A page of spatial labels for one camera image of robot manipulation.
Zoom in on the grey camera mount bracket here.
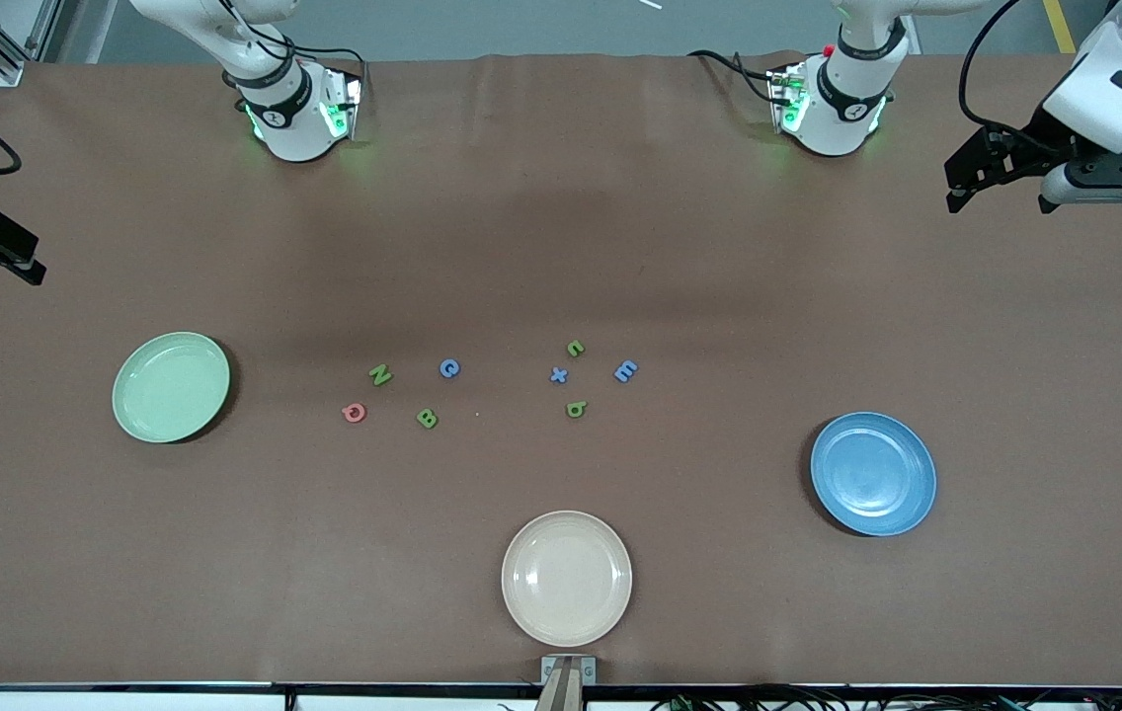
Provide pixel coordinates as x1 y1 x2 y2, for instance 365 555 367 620
539 655 598 711

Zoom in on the brown table cover sheet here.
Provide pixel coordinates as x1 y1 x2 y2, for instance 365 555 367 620
0 51 1122 687

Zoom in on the beige plate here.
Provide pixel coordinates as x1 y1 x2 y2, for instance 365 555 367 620
501 510 634 649

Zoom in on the black arm base cable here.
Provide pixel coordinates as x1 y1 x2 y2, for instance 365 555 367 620
686 48 785 106
270 39 370 96

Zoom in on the black right arm base cable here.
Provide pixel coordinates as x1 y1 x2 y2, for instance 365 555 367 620
270 39 370 96

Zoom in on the black left arm base cable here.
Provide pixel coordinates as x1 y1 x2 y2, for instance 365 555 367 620
686 48 785 106

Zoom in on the light green plate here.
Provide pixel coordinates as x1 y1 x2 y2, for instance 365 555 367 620
112 331 231 444

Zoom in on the blue plate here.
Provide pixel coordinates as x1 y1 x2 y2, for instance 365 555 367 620
810 411 938 538

